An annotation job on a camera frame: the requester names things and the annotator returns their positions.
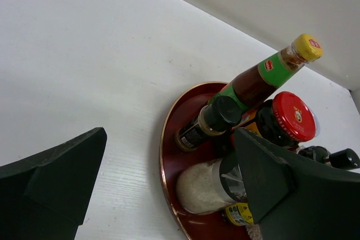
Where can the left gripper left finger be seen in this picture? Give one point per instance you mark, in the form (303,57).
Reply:
(46,195)

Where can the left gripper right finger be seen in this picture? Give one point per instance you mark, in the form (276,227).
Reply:
(293,197)

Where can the small yellow label bottle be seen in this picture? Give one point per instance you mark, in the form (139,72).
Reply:
(238,214)

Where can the black cap round bottle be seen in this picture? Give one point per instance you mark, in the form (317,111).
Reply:
(345,159)

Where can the red lid sauce jar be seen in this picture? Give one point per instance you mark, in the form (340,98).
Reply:
(284,121)

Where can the salt grinder clear lid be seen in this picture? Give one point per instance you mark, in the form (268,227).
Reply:
(211,186)

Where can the small black cap spice jar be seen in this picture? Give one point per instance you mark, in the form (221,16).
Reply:
(213,120)

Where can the green label sauce bottle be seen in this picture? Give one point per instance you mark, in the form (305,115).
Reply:
(253,86)

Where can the white lid spice jar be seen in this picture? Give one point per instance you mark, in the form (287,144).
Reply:
(317,124)

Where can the red round tray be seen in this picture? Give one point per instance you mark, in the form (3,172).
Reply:
(172,161)

